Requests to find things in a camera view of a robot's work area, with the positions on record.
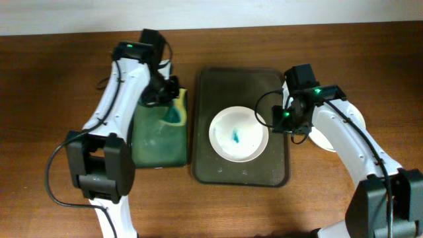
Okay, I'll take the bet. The pale grey plate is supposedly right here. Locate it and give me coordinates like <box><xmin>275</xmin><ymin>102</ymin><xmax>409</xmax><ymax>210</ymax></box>
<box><xmin>309</xmin><ymin>99</ymin><xmax>365</xmax><ymax>155</ymax></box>

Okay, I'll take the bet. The green yellow sponge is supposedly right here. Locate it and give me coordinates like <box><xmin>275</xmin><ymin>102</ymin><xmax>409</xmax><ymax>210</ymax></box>
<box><xmin>161</xmin><ymin>88</ymin><xmax>187</xmax><ymax>127</ymax></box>

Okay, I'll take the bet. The pinkish white plate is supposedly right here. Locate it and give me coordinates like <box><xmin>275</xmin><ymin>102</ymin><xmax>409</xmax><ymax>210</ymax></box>
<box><xmin>208</xmin><ymin>106</ymin><xmax>269</xmax><ymax>163</ymax></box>

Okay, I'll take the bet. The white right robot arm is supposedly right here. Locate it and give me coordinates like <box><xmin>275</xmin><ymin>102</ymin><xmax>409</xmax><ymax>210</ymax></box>
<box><xmin>272</xmin><ymin>64</ymin><xmax>422</xmax><ymax>237</ymax></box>

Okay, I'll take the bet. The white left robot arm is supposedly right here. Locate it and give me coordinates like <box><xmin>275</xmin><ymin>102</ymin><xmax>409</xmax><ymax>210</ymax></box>
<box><xmin>65</xmin><ymin>29</ymin><xmax>180</xmax><ymax>237</ymax></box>

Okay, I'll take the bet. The green water tray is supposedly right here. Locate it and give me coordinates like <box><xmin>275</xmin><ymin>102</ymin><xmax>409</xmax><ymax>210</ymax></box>
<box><xmin>132</xmin><ymin>103</ymin><xmax>188</xmax><ymax>169</ymax></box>

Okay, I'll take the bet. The large dark serving tray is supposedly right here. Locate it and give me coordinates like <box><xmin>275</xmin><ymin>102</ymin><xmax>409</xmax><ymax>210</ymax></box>
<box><xmin>191</xmin><ymin>67</ymin><xmax>290</xmax><ymax>188</ymax></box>

